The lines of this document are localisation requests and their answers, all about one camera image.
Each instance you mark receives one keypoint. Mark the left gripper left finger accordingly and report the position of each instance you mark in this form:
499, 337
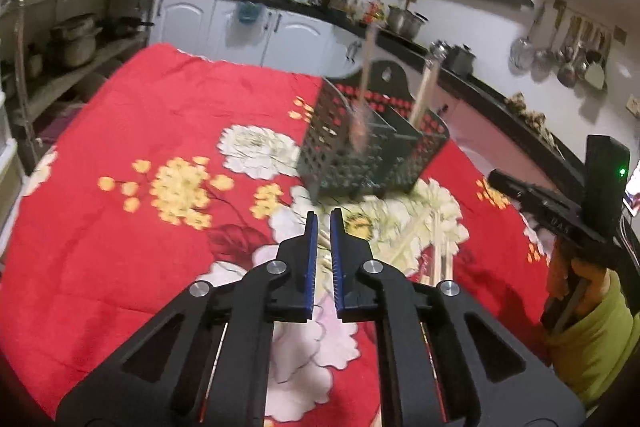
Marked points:
203, 360

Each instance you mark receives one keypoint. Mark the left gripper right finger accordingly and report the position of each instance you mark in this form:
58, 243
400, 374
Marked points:
443, 359

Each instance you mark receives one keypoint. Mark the green right sleeve forearm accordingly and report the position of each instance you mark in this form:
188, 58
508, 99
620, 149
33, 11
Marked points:
590, 354

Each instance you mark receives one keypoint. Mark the ginger roots pile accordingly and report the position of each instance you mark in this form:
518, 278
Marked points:
536, 121

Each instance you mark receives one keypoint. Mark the red floral tablecloth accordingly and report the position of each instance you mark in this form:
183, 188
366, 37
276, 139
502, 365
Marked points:
182, 169

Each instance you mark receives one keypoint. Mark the steel canister pot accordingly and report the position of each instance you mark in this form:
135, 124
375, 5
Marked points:
459, 61

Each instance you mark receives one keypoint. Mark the steel kettle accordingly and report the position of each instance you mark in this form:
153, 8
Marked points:
438, 51

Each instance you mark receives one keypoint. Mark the dark green utensil basket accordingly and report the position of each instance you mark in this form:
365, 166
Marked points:
396, 153

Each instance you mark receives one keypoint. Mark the steel stock pot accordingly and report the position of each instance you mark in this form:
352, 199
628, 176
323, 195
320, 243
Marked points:
404, 23

